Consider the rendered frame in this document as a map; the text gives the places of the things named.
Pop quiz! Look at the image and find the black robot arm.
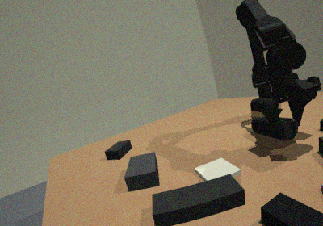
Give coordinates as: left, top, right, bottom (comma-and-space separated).
235, 0, 321, 103

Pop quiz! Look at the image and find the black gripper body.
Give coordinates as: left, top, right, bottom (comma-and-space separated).
250, 70, 297, 112

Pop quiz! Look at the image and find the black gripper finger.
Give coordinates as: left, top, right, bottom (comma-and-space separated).
262, 108, 283, 134
288, 99, 312, 126

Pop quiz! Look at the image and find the dark grey controller unit with white label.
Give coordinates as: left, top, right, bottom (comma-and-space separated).
251, 116, 298, 140

